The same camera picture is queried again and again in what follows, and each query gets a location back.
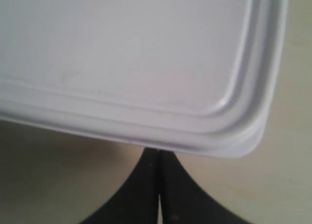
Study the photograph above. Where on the white lidded plastic container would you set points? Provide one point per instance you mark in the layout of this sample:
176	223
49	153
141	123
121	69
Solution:
195	76

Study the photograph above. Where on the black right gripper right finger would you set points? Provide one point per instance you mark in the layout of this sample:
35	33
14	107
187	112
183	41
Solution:
183	201

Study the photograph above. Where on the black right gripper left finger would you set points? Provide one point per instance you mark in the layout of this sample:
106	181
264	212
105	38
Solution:
136	201

